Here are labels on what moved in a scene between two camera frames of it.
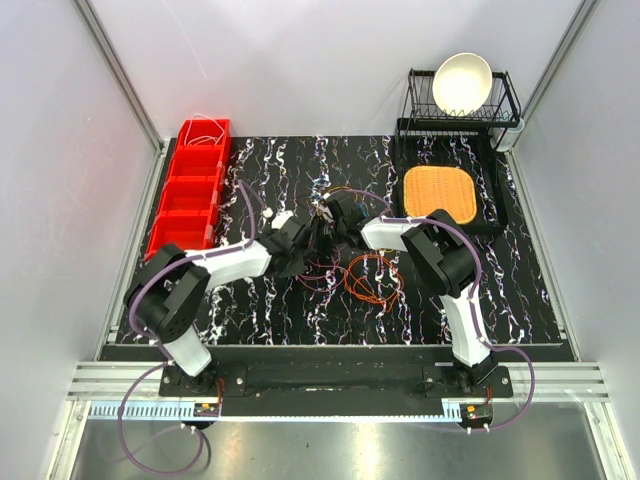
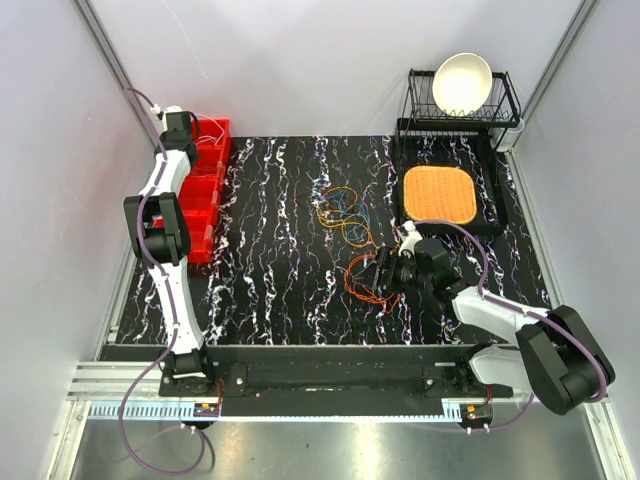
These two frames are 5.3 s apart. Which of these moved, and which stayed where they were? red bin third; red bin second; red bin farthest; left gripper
Moved: left gripper
Stayed: red bin third; red bin farthest; red bin second
